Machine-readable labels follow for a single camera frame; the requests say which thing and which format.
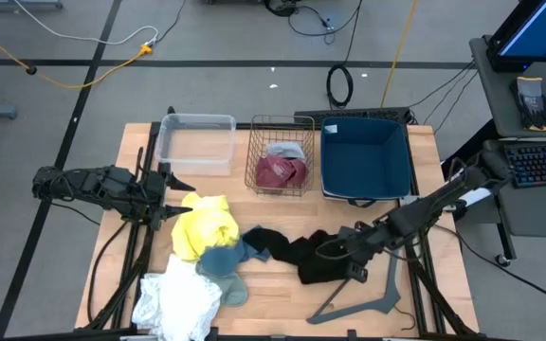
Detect coiled black cable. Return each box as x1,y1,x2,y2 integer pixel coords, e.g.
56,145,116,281
325,63,355,110

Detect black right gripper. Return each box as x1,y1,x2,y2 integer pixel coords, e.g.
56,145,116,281
334,220,395,266

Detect copper wire basket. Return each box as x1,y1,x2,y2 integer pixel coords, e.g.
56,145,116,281
244,114,316,198

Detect grey rolling computer cart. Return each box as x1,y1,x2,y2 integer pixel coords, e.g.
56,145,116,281
468,36,546,266

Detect maroon cloth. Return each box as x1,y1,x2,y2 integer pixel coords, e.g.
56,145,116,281
254,154,308,189

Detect black power strip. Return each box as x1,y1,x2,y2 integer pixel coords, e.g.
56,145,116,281
294,106,411,125

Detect grey clothes hanger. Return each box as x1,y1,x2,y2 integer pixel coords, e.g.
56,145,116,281
306,250,402,326

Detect white lace cloth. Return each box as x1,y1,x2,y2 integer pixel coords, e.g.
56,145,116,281
131,254,223,341

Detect blue cloth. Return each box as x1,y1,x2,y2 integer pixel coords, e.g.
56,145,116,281
195,225,274,278

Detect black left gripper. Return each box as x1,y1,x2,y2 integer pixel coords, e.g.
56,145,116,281
120,162,197,232

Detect yellow cloth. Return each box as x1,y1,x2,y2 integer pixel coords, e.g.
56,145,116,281
171,191,241,262

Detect yellow hanging cable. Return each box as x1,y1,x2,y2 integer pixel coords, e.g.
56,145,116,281
379,0,419,108

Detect backlit black keyboard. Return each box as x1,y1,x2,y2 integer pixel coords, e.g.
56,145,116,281
503,139,546,188

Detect navy fabric storage bin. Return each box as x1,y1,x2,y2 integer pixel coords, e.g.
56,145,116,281
319,116,412,208

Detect grey-green waffle cloth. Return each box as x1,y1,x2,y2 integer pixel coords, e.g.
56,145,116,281
196,269,249,308

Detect yellow floor cable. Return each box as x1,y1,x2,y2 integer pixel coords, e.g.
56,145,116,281
0,18,154,90

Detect clear plastic bin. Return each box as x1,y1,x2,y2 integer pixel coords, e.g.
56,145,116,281
155,112,237,177

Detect black cloth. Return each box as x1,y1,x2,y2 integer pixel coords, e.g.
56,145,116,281
242,226,364,285

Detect black computer monitor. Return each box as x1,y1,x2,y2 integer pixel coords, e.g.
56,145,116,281
485,0,546,73

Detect grey work gloves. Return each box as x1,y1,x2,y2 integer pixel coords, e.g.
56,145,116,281
509,76,546,132

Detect white floor cable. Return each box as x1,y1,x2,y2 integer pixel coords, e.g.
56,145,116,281
11,0,159,46

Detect light grey cloth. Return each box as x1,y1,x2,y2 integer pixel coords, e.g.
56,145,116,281
265,141,306,161

